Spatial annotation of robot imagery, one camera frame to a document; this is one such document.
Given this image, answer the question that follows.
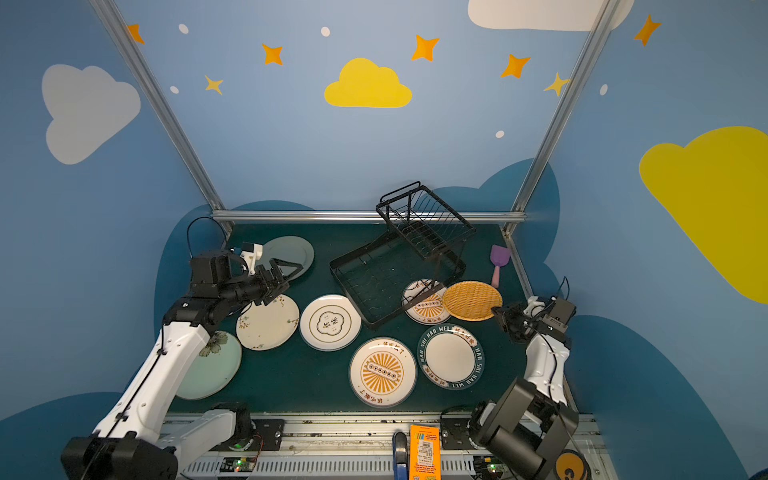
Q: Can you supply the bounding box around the aluminium frame rail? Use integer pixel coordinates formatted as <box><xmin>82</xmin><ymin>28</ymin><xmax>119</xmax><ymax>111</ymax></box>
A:
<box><xmin>212</xmin><ymin>210</ymin><xmax>526</xmax><ymax>224</ymax></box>

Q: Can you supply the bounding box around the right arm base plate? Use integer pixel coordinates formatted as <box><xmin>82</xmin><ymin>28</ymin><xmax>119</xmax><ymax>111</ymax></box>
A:
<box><xmin>439</xmin><ymin>417</ymin><xmax>478</xmax><ymax>450</ymax></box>

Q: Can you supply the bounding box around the white plate, black flower outline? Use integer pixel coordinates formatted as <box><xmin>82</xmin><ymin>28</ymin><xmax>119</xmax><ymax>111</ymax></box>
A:
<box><xmin>299</xmin><ymin>294</ymin><xmax>362</xmax><ymax>352</ymax></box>

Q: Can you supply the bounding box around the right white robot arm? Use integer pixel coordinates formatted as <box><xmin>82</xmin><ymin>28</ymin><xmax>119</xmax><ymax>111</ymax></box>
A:
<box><xmin>468</xmin><ymin>296</ymin><xmax>579</xmax><ymax>479</ymax></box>

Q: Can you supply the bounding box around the black wire dish rack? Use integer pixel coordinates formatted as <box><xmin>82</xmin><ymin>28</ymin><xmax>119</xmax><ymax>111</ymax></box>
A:
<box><xmin>329</xmin><ymin>181</ymin><xmax>476</xmax><ymax>330</ymax></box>

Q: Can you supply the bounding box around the small green circuit board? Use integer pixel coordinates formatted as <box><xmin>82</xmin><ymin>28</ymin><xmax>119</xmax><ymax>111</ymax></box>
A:
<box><xmin>219</xmin><ymin>457</ymin><xmax>256</xmax><ymax>473</ymax></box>

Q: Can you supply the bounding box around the blue tool handle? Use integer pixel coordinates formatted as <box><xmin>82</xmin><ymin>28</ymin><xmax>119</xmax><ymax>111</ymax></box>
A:
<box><xmin>392</xmin><ymin>431</ymin><xmax>409</xmax><ymax>480</ymax></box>

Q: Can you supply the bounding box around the grey-green plain plate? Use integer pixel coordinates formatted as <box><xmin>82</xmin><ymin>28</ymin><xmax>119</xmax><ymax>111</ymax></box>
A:
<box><xmin>256</xmin><ymin>236</ymin><xmax>315</xmax><ymax>276</ymax></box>

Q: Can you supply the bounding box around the orange box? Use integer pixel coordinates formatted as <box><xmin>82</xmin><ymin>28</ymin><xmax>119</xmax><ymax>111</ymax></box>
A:
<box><xmin>409</xmin><ymin>424</ymin><xmax>441</xmax><ymax>480</ymax></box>

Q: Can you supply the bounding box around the purple scoop, pink handle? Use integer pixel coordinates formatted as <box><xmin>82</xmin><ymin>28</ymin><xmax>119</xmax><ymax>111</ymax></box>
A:
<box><xmin>490</xmin><ymin>245</ymin><xmax>511</xmax><ymax>289</ymax></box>

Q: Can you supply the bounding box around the sunburst plate near rack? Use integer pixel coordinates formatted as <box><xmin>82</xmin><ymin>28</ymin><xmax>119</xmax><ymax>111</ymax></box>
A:
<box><xmin>402</xmin><ymin>279</ymin><xmax>451</xmax><ymax>325</ymax></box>

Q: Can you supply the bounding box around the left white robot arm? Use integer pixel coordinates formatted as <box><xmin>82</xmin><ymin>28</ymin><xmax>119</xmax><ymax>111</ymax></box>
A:
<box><xmin>60</xmin><ymin>244</ymin><xmax>302</xmax><ymax>479</ymax></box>

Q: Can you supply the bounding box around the cream floral plate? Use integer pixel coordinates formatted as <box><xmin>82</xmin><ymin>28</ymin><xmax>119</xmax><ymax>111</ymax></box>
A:
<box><xmin>236</xmin><ymin>295</ymin><xmax>300</xmax><ymax>351</ymax></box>

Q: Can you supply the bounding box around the mint green leaf plate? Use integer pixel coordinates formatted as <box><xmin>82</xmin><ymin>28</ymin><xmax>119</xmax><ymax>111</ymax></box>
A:
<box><xmin>176</xmin><ymin>331</ymin><xmax>242</xmax><ymax>400</ymax></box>

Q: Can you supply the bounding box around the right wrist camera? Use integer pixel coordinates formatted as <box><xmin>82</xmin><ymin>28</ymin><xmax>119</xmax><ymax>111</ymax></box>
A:
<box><xmin>542</xmin><ymin>297</ymin><xmax>577</xmax><ymax>333</ymax></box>

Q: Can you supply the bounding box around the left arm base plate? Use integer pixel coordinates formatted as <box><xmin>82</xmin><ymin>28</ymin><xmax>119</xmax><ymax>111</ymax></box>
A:
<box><xmin>228</xmin><ymin>419</ymin><xmax>285</xmax><ymax>452</ymax></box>

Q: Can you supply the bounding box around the green-rimmed Hao Wei plate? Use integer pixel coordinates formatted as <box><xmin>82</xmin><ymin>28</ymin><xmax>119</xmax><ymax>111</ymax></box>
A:
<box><xmin>417</xmin><ymin>323</ymin><xmax>486</xmax><ymax>391</ymax></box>

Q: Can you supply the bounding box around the woven bamboo plate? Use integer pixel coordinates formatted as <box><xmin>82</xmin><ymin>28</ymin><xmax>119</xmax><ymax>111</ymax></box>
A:
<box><xmin>443</xmin><ymin>281</ymin><xmax>503</xmax><ymax>322</ymax></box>

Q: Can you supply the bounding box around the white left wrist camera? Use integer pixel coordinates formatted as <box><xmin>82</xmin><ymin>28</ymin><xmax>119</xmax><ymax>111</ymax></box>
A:
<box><xmin>240</xmin><ymin>242</ymin><xmax>263</xmax><ymax>275</ymax></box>

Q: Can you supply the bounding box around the front sunburst plate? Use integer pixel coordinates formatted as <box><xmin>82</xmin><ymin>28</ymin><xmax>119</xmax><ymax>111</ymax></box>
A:
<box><xmin>349</xmin><ymin>337</ymin><xmax>418</xmax><ymax>409</ymax></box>

